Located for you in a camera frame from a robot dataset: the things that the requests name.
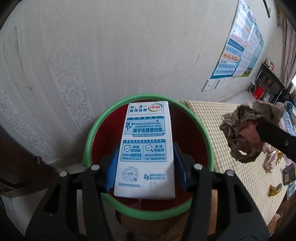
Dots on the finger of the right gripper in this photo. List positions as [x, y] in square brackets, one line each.
[277, 138]

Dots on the green white wall poster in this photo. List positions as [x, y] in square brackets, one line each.
[250, 54]

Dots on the red container on shelf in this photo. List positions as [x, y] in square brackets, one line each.
[258, 93]

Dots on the green red trash bin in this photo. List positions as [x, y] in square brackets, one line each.
[187, 132]

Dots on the brown paper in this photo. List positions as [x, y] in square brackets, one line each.
[239, 128]

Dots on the white wall switch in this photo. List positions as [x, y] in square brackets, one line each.
[207, 86]

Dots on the bed with patterned quilt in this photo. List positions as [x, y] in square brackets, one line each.
[287, 122]

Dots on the blue pinyin wall poster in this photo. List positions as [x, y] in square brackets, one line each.
[236, 42]

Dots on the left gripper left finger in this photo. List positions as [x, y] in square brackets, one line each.
[56, 218]

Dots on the yellow snack bag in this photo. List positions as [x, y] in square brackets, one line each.
[274, 190]

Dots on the dark shelf unit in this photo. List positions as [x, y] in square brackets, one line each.
[268, 80]

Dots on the white wall socket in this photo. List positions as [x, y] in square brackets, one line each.
[219, 83]

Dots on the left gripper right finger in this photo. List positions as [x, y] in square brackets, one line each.
[238, 217]

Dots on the pink curtain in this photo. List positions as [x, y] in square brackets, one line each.
[289, 50]

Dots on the white milk carton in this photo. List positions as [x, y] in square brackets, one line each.
[145, 168]

